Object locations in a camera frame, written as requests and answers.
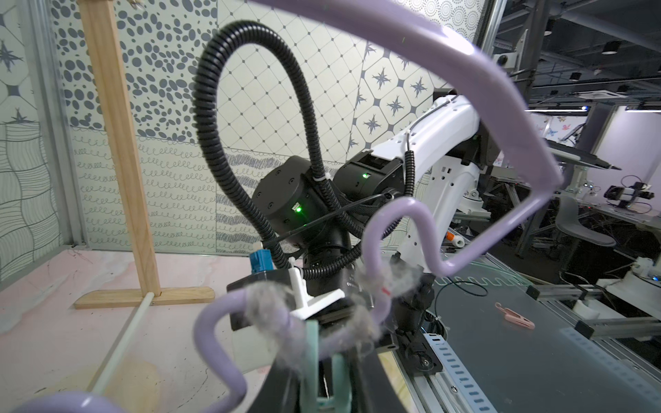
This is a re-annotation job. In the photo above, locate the purple wavy clothes hanger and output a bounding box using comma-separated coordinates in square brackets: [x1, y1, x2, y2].
[9, 0, 565, 413]

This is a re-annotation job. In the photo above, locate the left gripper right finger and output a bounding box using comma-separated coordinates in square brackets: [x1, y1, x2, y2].
[348, 349, 398, 413]

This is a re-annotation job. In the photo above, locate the black corrugated cable hose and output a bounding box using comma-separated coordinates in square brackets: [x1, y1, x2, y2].
[193, 20, 418, 280]

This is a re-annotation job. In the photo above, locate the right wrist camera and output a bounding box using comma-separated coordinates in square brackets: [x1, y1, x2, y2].
[225, 250, 346, 331]

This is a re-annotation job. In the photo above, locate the pink peg on bench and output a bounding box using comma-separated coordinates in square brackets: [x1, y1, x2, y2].
[495, 302, 535, 330]

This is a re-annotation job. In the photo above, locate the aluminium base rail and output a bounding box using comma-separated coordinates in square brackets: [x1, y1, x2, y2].
[394, 332, 497, 412]

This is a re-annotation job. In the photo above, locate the wooden drying rack frame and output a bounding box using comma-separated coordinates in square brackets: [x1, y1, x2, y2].
[73, 0, 216, 399]

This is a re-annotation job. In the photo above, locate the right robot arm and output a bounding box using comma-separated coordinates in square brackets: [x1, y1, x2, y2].
[252, 95, 488, 289]

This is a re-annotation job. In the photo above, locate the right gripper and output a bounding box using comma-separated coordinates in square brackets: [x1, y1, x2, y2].
[318, 268, 436, 360]

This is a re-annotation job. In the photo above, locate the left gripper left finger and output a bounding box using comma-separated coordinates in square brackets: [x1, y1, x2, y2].
[248, 359, 303, 413]

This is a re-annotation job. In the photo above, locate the green clothes peg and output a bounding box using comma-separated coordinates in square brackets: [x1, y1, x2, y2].
[299, 320, 352, 413]

